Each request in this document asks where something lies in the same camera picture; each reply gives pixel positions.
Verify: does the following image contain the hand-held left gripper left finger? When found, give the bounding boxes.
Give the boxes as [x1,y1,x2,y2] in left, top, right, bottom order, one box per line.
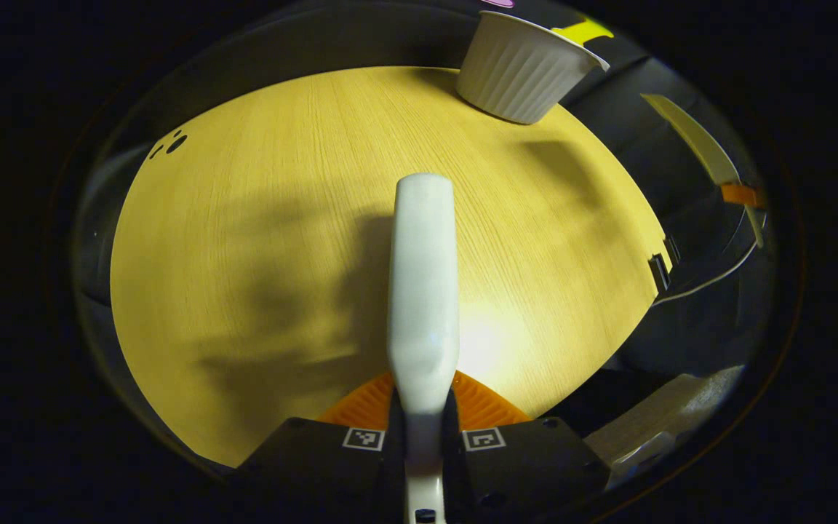
[232,371,408,524]

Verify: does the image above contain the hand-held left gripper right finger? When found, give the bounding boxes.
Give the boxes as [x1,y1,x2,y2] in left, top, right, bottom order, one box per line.
[441,370,611,524]

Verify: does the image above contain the white dustpan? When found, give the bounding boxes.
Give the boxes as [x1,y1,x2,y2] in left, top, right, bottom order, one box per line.
[641,93,765,248]

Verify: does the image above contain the small white broom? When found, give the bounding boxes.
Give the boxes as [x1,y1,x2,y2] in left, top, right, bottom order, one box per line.
[386,172,461,524]

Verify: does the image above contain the white ribbed garbage bin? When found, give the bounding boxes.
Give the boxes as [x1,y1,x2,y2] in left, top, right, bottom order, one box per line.
[455,10,610,125]

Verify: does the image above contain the wooden desktop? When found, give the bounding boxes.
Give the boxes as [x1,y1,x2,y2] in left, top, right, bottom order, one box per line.
[110,65,671,468]

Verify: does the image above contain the white cable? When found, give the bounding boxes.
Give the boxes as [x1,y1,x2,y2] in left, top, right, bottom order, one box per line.
[650,242,760,306]

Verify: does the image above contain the black desk bracket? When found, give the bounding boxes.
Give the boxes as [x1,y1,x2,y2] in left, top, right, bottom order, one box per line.
[648,234,682,293]

